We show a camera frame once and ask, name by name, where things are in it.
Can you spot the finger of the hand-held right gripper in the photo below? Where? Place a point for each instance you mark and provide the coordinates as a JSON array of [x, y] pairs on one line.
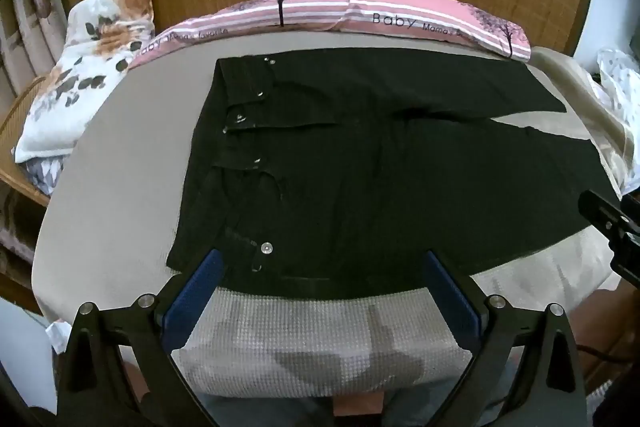
[[600, 209]]

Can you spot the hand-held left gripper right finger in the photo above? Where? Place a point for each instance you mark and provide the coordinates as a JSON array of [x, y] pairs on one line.
[[446, 292]]

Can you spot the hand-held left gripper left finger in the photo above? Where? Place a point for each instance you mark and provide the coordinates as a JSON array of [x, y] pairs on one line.
[[200, 289]]

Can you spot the black pants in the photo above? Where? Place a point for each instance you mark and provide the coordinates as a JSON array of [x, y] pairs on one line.
[[375, 182]]

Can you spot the beige folded cloth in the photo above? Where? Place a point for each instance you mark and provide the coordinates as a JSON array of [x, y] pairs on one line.
[[575, 87]]

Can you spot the white patterned cloth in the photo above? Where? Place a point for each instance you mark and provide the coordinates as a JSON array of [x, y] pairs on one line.
[[620, 77]]

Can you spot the beige waffle blanket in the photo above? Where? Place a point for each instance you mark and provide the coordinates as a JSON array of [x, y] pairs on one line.
[[125, 167]]

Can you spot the white floral pillow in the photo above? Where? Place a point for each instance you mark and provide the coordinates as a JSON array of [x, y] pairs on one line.
[[85, 72]]

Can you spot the pink striped pillow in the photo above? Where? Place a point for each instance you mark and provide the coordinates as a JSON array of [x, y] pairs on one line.
[[400, 7]]

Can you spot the striped curtain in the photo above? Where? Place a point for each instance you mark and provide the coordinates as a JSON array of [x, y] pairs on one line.
[[25, 22]]

